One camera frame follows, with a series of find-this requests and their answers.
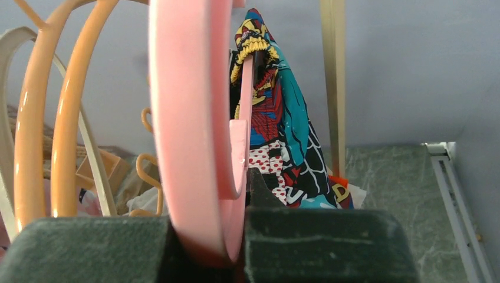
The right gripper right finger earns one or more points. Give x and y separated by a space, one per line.
321 245

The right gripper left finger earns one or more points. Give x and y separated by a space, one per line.
101 250

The comic print shorts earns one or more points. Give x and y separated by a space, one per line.
284 146

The wooden clothes rack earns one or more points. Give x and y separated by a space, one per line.
333 28

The aluminium frame rails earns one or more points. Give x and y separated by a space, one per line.
468 238

